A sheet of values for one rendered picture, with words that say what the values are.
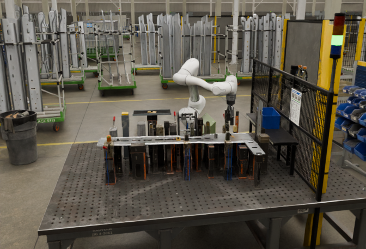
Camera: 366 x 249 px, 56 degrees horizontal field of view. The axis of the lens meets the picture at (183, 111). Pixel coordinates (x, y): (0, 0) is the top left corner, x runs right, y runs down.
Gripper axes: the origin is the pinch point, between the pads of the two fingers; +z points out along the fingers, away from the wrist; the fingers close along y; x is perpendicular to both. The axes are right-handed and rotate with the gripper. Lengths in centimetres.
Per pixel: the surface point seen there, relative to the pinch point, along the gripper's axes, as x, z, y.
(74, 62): -337, 63, -914
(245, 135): 15.0, 14.9, -2.2
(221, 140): -8.5, 14.7, 6.9
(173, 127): -50, 9, -16
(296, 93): 55, -27, 10
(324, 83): 58, -43, 50
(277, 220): 24, 60, 65
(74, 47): -340, 16, -939
